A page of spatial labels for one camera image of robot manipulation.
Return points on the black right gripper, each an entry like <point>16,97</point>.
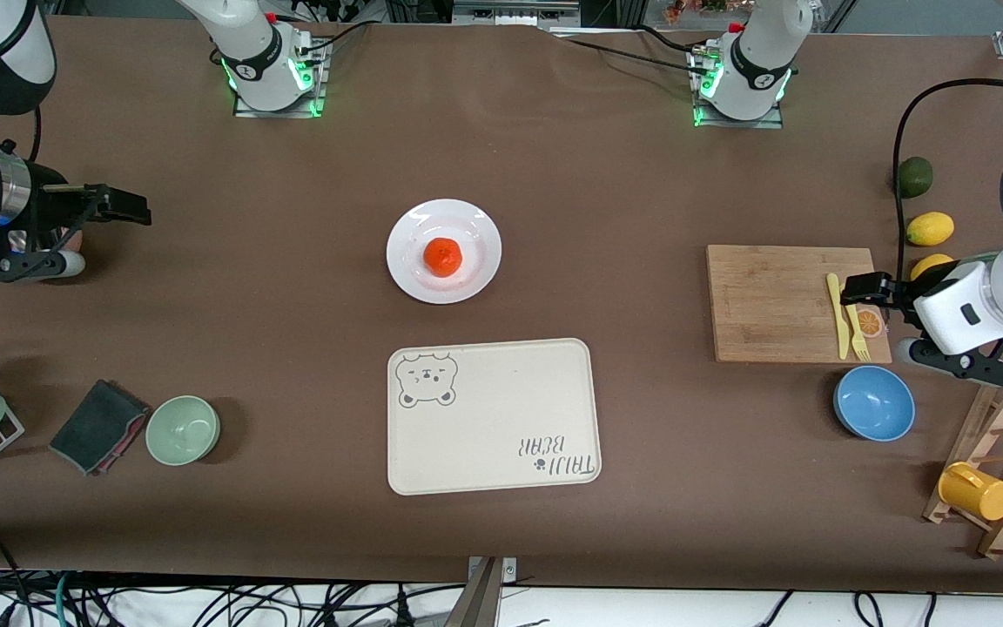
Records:
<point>50,206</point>

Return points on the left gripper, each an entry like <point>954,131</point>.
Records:
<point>900,297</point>

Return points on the white round plate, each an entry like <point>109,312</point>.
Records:
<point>414,226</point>

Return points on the orange mandarin fruit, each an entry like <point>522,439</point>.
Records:
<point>443,257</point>

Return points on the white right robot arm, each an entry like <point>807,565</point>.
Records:
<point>253,52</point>

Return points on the orange slice disc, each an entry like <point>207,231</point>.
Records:
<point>871,324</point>

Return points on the yellow plastic knife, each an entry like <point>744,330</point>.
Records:
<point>842,335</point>

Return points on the yellow plastic fork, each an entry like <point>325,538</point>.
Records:
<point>861,347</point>

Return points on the yellow lemon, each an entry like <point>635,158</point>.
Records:
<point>932,265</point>
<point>930,229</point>

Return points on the wooden cutting board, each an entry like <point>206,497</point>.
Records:
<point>771,305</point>

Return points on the blue bowl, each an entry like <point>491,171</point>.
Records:
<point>874,402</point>

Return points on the dark green lime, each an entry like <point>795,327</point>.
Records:
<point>915,177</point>

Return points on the dark grey folded cloth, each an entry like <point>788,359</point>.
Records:
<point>97,427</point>

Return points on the pale green bowl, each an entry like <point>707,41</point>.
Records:
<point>183,430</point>

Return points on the yellow mug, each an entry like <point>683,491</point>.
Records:
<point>980,495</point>

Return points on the cream tray with bear print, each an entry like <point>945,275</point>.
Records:
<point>501,409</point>

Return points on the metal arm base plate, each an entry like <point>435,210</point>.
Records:
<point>767,122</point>
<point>314,96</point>

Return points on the metal mount bracket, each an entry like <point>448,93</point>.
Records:
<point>484,601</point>

